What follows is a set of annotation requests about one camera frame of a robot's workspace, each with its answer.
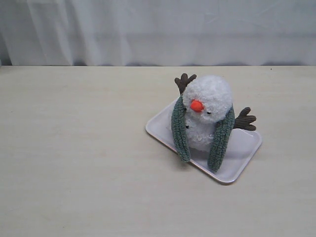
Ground white backdrop curtain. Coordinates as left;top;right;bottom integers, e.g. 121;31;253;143
0;0;316;66

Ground white plastic tray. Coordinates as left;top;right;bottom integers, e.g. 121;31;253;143
145;101;263;185

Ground green fluffy scarf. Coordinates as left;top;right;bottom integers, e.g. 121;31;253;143
170;96;235;172

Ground white snowman plush toy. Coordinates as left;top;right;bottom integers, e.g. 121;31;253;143
174;73;257;153

